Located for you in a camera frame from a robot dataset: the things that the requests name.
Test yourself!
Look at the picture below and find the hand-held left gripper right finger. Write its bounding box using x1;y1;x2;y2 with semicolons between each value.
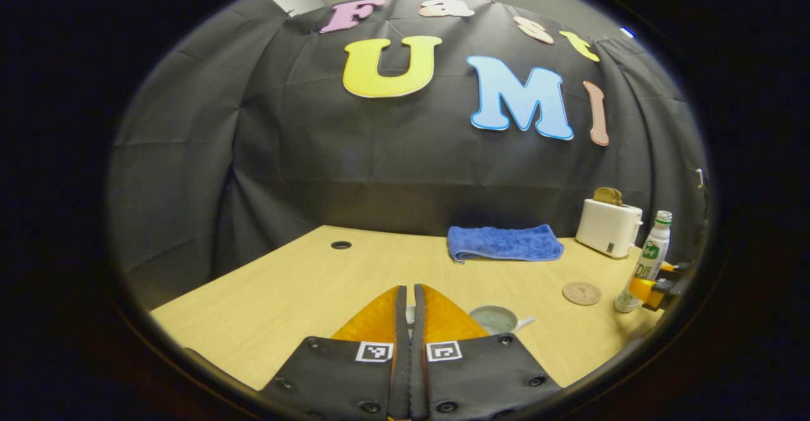
411;284;563;421

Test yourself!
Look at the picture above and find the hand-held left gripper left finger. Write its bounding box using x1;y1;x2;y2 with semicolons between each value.
259;285;412;421

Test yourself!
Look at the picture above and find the white water bottle green ring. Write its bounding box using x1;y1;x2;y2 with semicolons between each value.
614;210;673;314

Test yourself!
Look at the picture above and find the round wooden coaster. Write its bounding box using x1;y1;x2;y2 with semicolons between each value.
563;282;602;306

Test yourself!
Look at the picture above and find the white ceramic teacup with spout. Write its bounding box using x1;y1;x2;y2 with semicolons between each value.
468;305;536;336

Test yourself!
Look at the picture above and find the white toaster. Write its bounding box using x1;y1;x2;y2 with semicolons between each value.
575;198;644;259

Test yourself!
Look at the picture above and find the blue folded towel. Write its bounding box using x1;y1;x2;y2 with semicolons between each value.
447;224;565;264

